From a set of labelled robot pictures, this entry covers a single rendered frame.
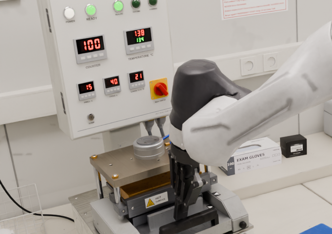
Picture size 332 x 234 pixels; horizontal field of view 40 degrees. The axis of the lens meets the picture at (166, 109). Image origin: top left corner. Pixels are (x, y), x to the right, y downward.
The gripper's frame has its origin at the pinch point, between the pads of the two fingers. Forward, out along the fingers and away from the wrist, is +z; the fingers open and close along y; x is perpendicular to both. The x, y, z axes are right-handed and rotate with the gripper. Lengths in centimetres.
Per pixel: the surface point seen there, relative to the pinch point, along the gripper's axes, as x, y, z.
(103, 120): -6.7, -32.3, -5.3
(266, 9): 77, -70, -11
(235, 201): 15.1, 1.4, 3.0
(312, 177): 71, -20, 35
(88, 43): -7.9, -39.1, -25.6
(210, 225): 5.6, 4.7, 4.1
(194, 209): 5.2, -1.9, 4.8
